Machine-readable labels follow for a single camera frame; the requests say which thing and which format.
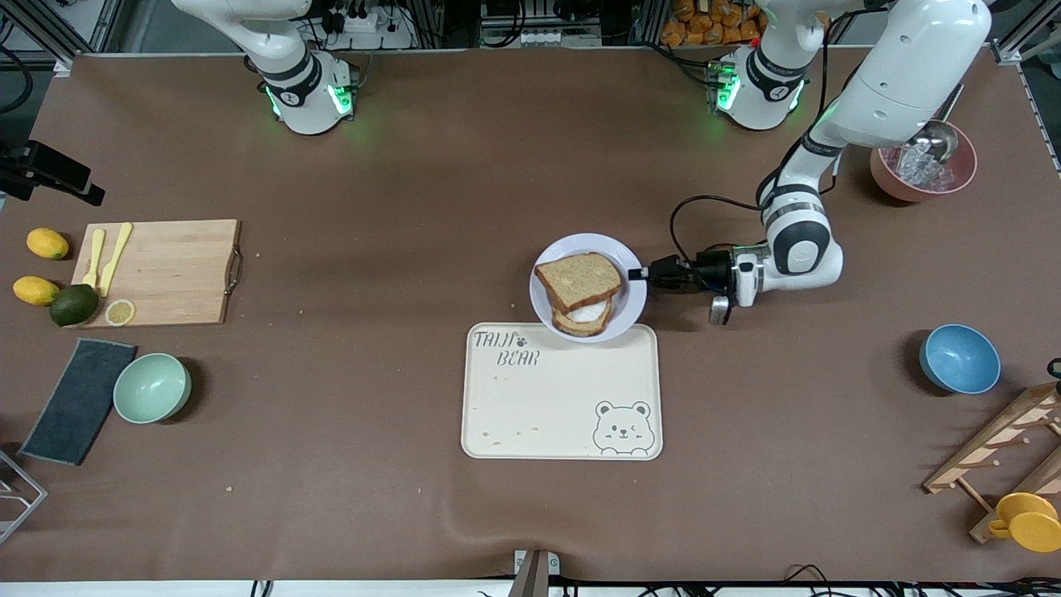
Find green avocado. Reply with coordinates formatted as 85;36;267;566
49;284;100;328

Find yellow lemon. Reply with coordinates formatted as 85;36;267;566
12;275;61;307
26;227;70;260

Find pink bowl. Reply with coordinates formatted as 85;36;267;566
869;120;979;204

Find pale blue round plate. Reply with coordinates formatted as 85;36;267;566
529;233;648;343

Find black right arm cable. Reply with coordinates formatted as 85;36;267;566
0;46;32;113

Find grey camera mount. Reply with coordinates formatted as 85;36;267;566
507;549;561;597

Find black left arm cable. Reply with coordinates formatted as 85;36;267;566
668;25;863;270

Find wooden cutting board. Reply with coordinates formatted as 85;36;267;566
70;219;245;329

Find mint green bowl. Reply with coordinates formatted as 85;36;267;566
113;352;192;425

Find cream bear print tray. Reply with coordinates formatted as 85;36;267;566
461;323;664;461

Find toast with fried egg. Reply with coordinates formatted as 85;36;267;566
551;294;614;337

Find metal wire rack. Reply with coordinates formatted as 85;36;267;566
0;448;49;546

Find brown bread slice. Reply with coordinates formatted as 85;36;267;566
534;252;623;313

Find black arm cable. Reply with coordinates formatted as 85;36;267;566
0;46;32;113
668;25;863;270

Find yellow cup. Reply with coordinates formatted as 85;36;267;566
988;492;1061;554

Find metal scoop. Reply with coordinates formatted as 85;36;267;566
908;83;967;163

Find clear ice cubes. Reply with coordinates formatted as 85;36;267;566
883;145;954;190

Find yellow plastic knife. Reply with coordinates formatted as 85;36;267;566
99;222;133;297

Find dark grey cloth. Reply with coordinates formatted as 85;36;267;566
18;337;138;467

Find wooden dish rack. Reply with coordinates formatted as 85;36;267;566
923;381;1061;546

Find long white power strip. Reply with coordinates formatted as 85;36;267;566
482;29;603;48

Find blue bowl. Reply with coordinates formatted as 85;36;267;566
918;323;1002;396

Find aluminium frame post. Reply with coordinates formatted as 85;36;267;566
0;0;125;77
991;0;1061;66

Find yellow plastic fork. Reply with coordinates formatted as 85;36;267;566
82;228;107;289

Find orange snack packs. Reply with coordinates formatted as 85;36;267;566
661;0;768;47

